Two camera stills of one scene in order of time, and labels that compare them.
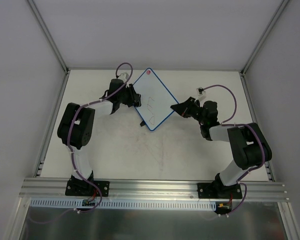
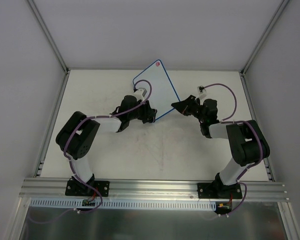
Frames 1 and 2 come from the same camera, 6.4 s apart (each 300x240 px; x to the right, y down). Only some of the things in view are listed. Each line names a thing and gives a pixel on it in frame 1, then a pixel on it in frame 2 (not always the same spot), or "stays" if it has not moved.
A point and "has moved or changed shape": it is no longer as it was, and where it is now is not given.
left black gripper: (132, 95) → (147, 113)
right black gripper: (192, 110) stays
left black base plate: (83, 188) stays
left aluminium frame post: (49, 37) stays
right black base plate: (216, 190) stays
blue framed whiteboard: (156, 100) has moved or changed shape
